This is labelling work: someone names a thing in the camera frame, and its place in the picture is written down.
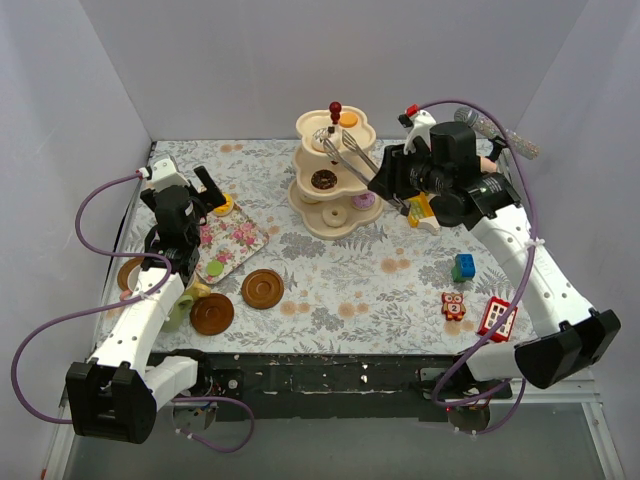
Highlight yellow glazed donut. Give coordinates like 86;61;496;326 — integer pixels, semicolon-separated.
213;193;234;217

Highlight purple sprinkled donut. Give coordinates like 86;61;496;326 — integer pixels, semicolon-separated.
351;192;376;211

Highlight chocolate sprinkled donut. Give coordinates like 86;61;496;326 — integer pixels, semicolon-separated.
311;169;338;190

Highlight orange round biscuit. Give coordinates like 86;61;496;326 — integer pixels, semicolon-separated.
339;111;359;128

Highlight white donut with chocolate square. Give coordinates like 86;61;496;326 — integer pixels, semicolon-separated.
311;125;341;152

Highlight metal serving tongs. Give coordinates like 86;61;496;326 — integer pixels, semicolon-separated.
322;137;379;187

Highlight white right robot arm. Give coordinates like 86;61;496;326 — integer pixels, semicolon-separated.
368;118;621;398

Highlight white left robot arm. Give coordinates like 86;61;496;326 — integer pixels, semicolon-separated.
65;158;225;444

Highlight pink microphone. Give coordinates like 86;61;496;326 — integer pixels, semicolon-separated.
479;156;498;174

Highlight yellow toy window block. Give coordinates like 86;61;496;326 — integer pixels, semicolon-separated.
407;193;441;235

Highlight floral serving tray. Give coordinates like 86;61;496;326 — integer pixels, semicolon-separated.
195;205;269;285

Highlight green round biscuit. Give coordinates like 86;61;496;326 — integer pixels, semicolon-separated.
206;260;224;277

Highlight yellow cup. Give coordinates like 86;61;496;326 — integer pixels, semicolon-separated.
184;280;211;301

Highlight silver glitter microphone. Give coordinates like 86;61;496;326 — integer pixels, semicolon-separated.
454;106;540;161

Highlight brown wooden coaster far left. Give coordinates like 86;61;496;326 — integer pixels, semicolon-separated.
117;257;142;291

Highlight brown wooden coaster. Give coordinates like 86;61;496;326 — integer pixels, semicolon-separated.
190;293;235;336
241;269;284;309
117;257;142;291

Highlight blue toy brick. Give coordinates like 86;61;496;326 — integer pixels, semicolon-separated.
454;253;476;273

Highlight green cup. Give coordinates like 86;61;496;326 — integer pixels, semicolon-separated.
161;294;194;333

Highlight green toy brick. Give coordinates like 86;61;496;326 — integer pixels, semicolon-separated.
451;266;475;283

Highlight floral tablecloth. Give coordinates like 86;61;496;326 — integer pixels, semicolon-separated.
97;138;556;357

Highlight brown wooden coaster near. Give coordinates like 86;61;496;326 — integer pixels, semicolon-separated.
190;293;235;336

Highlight cream three-tier dessert stand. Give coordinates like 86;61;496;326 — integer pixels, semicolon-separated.
288;101;383;240

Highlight red owl toy figure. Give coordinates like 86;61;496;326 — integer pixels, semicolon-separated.
441;292;466;322

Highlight red toy window block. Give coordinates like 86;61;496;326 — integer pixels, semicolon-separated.
477;296;518;343

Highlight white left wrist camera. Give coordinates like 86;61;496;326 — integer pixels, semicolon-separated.
137;154;189;192

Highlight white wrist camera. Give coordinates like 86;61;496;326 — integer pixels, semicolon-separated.
398;104;436;155
137;154;189;192

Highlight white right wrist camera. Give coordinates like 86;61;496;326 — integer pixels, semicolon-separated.
398;104;436;155

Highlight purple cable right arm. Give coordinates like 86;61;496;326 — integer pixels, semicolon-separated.
414;99;546;437

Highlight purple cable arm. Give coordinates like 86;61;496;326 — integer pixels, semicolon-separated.
10;172;256;454
414;99;546;437

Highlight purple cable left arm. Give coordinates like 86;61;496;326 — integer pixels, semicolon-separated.
10;172;256;454

